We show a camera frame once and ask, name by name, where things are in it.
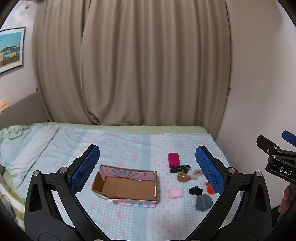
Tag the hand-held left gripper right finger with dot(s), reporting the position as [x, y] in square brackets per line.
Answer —
[210, 169]

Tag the crumpled green cloth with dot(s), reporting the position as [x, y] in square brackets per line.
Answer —
[12, 132]

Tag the light blue printed pillow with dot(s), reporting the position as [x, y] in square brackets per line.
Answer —
[27, 148]

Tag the green striped cloth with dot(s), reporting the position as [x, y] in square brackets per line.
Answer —
[13, 204]

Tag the black scrunchie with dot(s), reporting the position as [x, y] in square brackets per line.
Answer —
[195, 190]

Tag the cardboard box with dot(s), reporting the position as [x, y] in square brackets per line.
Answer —
[129, 187]

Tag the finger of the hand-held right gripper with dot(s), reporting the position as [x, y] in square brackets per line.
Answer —
[266, 142]
[290, 138]

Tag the beige curtain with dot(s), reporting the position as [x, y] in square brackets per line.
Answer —
[138, 62]

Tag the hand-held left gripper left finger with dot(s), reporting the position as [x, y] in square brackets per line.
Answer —
[85, 169]

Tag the light blue printed blanket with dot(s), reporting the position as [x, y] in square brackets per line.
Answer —
[129, 146]

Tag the green bed sheet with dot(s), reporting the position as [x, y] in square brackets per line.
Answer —
[138, 128]

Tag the grey knit sock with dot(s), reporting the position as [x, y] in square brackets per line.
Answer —
[203, 202]

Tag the grey upholstered headboard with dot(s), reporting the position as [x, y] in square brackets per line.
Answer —
[25, 109]

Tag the dark patterned scrunchie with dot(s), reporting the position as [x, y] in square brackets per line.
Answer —
[180, 168]

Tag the pale pink sock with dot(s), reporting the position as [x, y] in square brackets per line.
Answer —
[197, 173]

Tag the brown plush toy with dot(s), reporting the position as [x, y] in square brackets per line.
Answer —
[183, 177]

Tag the light pink sponge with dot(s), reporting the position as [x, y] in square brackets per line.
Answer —
[175, 193]

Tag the framed wall poster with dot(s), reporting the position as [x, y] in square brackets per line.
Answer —
[10, 49]

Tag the person's right hand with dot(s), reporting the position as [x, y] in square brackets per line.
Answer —
[286, 197]

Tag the orange plush ball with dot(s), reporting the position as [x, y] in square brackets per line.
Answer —
[209, 189]

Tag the magenta sponge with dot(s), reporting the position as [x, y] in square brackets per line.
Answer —
[174, 160]

